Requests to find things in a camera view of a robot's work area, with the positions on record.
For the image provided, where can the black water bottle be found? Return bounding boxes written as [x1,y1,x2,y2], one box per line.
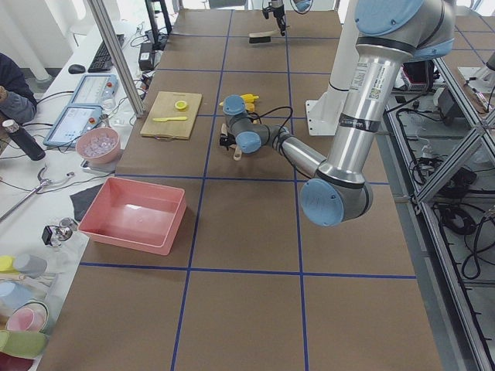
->
[2,119,46,161]

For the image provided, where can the pink plastic bin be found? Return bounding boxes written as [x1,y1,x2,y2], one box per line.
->
[79,178,186,256]

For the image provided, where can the upper teach pendant tablet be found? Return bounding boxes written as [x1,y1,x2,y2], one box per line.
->
[70,73,118,105]

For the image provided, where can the yellow toy corn cob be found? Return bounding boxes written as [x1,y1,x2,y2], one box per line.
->
[220,94,259,114]

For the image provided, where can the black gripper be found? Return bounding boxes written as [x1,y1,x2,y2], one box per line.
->
[219,124,237,149]
[261,5,287,36]

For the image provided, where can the yellow plastic toy knife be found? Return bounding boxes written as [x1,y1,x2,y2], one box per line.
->
[152,116,188,122]

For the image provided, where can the bamboo cutting board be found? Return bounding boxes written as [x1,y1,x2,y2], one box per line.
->
[140,91,203,140]

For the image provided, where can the yellow toy lemon slice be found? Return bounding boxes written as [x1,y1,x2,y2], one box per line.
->
[174,100,189,111]

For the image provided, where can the teach pendant tablet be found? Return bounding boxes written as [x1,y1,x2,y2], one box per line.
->
[70,73,118,105]
[43,104,103,147]

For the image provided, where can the aluminium frame post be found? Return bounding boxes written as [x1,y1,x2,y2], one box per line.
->
[87,0,145,118]

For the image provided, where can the beige plastic dustpan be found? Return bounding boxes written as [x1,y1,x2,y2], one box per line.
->
[226,146,243,161]

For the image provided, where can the seated person dark jacket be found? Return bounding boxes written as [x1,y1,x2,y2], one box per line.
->
[1,53,37,124]

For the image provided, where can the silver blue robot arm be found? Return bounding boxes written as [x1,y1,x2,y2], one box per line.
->
[261,0,313,36]
[223,1,456,226]

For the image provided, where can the pink bowl with clear pieces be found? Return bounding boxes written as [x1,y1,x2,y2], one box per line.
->
[76,128,121,165]

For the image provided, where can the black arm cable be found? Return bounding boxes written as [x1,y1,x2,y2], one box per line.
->
[251,107,295,163]

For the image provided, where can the lower teach pendant tablet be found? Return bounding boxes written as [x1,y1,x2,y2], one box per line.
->
[43,104,103,147]

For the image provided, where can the beige hand brush black bristles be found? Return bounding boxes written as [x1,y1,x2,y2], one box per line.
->
[248,30,279,44]

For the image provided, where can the black computer mouse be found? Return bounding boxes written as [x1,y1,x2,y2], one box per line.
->
[67,64,86,74]

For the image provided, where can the black power adapter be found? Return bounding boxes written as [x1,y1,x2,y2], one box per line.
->
[138,42,155,71]

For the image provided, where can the stacked coloured cups and bowls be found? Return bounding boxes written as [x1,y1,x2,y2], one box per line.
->
[0,253,59,371]

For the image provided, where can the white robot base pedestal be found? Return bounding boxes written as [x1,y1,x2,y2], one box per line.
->
[306,0,359,136]

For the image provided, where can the black keyboard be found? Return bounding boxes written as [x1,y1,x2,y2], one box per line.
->
[87,41,114,73]

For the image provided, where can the dark grey cloth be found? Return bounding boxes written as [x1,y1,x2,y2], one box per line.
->
[70,184,102,222]

